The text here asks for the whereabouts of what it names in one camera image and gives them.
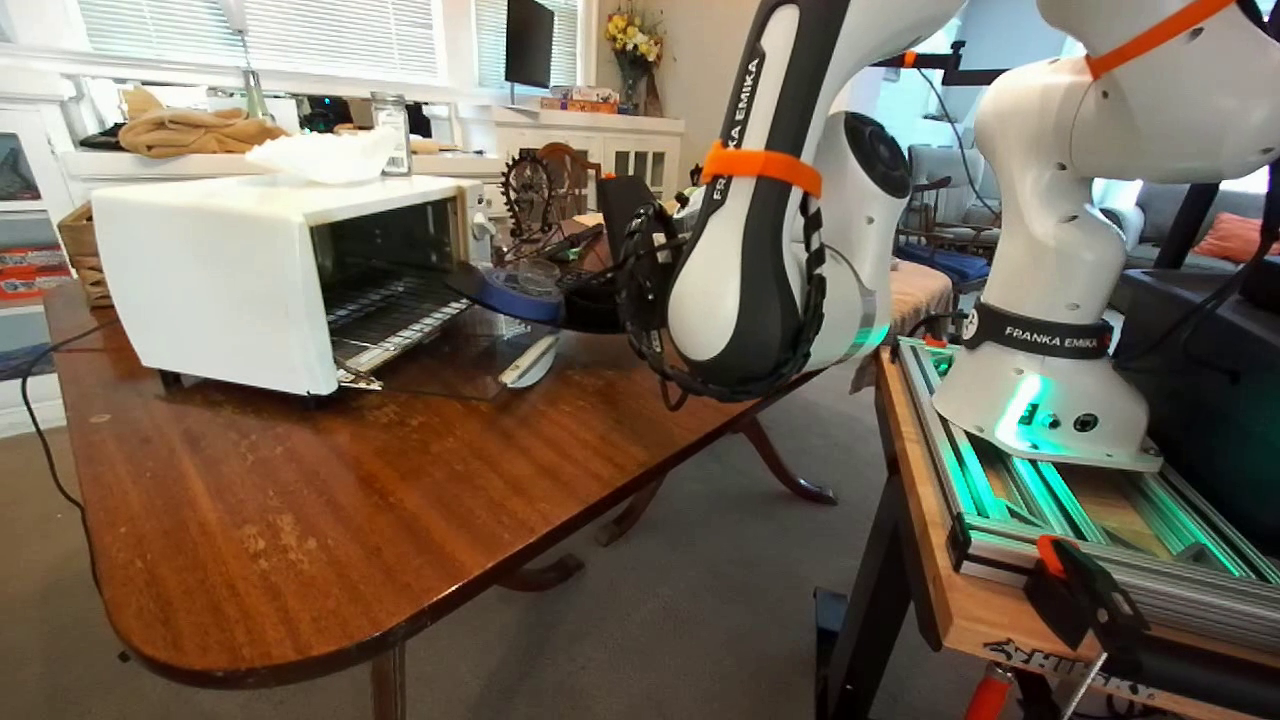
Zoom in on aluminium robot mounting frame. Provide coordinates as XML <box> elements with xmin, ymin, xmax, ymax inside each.
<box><xmin>894</xmin><ymin>333</ymin><xmax>1280</xmax><ymax>651</ymax></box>

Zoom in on black computer case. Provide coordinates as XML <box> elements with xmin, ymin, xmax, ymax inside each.
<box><xmin>1111</xmin><ymin>257</ymin><xmax>1280</xmax><ymax>557</ymax></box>

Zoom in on brown wicker basket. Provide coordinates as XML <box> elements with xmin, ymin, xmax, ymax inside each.
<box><xmin>51</xmin><ymin>195</ymin><xmax>114</xmax><ymax>313</ymax></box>

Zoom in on white bowl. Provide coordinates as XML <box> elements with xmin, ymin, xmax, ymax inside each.
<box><xmin>244</xmin><ymin>129</ymin><xmax>393</xmax><ymax>189</ymax></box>

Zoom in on yellow flowers in vase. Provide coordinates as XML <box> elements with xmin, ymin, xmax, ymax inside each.
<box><xmin>605</xmin><ymin>9</ymin><xmax>667</xmax><ymax>118</ymax></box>

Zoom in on curved wooden table legs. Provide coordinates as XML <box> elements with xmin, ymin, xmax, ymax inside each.
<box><xmin>496</xmin><ymin>412</ymin><xmax>844</xmax><ymax>595</ymax></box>

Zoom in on dark carved wooden ornament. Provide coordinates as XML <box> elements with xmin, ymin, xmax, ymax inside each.
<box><xmin>496</xmin><ymin>140</ymin><xmax>605</xmax><ymax>262</ymax></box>

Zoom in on black power cable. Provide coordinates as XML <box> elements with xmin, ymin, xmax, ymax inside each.
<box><xmin>14</xmin><ymin>323</ymin><xmax>110</xmax><ymax>564</ymax></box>

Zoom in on black orange clamp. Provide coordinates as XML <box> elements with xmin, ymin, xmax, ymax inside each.
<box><xmin>1021</xmin><ymin>531</ymin><xmax>1152</xmax><ymax>657</ymax></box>

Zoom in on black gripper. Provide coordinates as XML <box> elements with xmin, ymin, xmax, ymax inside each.
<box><xmin>552</xmin><ymin>219</ymin><xmax>647</xmax><ymax>340</ymax></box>

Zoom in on white toaster oven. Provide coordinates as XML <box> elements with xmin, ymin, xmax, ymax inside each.
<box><xmin>89</xmin><ymin>172</ymin><xmax>489</xmax><ymax>403</ymax></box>

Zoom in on tan table cloth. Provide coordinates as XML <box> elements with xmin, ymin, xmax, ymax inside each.
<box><xmin>884</xmin><ymin>257</ymin><xmax>959</xmax><ymax>336</ymax></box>

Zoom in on wooden workbench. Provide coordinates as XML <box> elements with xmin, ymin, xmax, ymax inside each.
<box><xmin>812</xmin><ymin>349</ymin><xmax>1280</xmax><ymax>720</ymax></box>

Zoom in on white cabinet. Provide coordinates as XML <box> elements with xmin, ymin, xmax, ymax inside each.
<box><xmin>489</xmin><ymin>106</ymin><xmax>693</xmax><ymax>204</ymax></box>

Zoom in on brown crumpled cloth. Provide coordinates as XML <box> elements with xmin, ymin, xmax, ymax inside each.
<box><xmin>116</xmin><ymin>82</ymin><xmax>287</xmax><ymax>159</ymax></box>

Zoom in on glass jar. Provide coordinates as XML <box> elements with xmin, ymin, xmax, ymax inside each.
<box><xmin>367</xmin><ymin>91</ymin><xmax>418</xmax><ymax>179</ymax></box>

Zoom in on black corrugated cable conduit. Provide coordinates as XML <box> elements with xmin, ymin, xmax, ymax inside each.
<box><xmin>610</xmin><ymin>182</ymin><xmax>834</xmax><ymax>409</ymax></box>

